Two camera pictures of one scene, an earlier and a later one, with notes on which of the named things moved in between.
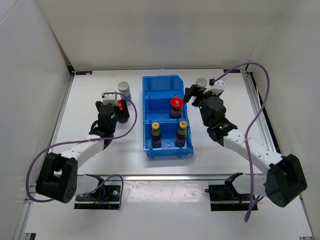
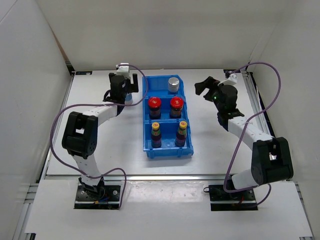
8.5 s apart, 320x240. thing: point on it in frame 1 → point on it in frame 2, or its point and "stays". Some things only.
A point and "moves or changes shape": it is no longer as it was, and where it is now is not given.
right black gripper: x=192 y=91 → x=210 y=83
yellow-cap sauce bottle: x=181 y=137 stays
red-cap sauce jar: x=176 y=103 stays
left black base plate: x=105 y=197 stays
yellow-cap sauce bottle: x=156 y=140 stays
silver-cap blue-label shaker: x=201 y=82 moves or changes shape
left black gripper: x=98 y=103 → x=132 y=87
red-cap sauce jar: x=123 y=112 → x=154 y=104
